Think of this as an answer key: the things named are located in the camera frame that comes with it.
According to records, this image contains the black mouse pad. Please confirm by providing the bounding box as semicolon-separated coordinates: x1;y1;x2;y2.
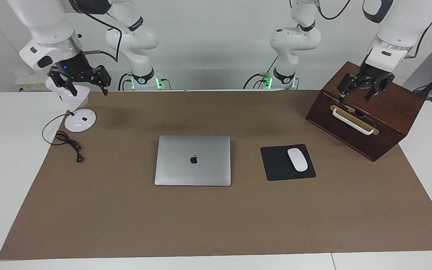
260;144;317;182

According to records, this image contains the dark brown wooden box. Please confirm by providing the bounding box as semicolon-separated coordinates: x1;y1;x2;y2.
305;61;426;162

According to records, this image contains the white computer mouse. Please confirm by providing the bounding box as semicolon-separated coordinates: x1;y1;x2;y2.
287;148;309;172

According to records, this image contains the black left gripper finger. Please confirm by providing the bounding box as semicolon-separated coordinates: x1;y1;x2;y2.
364;73;396;102
337;72;362;104

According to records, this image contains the brown table mat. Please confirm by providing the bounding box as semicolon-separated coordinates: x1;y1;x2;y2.
0;90;432;260

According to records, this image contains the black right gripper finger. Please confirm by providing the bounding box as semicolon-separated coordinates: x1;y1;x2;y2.
47;67;78;96
85;65;112;96

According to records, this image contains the white box handle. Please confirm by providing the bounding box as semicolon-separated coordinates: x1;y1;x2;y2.
331;108;375;135

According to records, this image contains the white power strip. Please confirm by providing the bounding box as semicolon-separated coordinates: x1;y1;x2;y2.
15;75;51;92

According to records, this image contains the black lamp power cable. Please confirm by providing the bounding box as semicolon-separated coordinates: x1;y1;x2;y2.
42;114;84;163

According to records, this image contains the white desk lamp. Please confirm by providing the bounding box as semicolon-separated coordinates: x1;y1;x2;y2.
45;76;97;133

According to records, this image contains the silver laptop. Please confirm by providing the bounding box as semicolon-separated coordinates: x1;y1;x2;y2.
154;135;231;187

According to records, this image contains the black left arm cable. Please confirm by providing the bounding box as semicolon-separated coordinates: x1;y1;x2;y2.
315;0;432;59

